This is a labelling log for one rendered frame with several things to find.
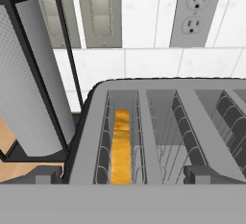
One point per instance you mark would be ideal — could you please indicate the grey light switch plate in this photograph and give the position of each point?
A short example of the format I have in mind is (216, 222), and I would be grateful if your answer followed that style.
(59, 13)
(100, 13)

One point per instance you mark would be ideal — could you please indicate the grey four-slot toaster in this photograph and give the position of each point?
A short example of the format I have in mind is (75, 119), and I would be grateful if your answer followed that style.
(179, 128)

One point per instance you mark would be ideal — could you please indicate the black paper towel holder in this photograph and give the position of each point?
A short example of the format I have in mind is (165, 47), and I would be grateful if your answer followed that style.
(48, 106)

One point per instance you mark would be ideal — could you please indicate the grey wall power outlet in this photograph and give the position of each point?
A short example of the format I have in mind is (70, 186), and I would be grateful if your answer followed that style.
(195, 11)

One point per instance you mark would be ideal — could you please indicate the white paper towel roll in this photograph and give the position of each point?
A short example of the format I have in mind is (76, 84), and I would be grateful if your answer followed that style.
(29, 83)

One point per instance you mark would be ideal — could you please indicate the golden bread slice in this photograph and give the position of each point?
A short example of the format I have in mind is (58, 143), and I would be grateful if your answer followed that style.
(121, 147)

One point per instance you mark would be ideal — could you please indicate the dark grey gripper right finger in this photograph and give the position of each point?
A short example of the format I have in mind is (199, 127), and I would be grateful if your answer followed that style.
(200, 174)

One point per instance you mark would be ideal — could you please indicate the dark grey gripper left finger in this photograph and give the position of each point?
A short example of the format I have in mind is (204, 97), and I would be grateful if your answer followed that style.
(44, 175)

